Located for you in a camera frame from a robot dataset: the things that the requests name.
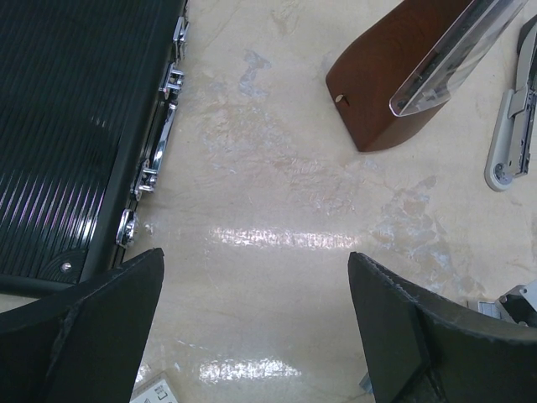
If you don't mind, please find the small white card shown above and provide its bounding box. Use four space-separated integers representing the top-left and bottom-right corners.
130 372 179 403

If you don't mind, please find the grey black stapler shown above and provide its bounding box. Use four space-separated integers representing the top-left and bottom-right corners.
484 18 536 191

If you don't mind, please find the black ribbed briefcase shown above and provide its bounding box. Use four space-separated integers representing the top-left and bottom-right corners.
1 1 190 297

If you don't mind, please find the brown wooden metronome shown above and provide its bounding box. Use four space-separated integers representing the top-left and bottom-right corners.
326 0 526 153

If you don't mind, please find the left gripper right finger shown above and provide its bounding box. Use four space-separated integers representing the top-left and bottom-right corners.
347 252 536 402

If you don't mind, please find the staple strip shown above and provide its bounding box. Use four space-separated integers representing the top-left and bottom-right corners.
359 373 373 395
466 300 514 323

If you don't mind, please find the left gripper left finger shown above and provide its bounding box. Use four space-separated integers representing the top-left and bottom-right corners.
1 249 164 402

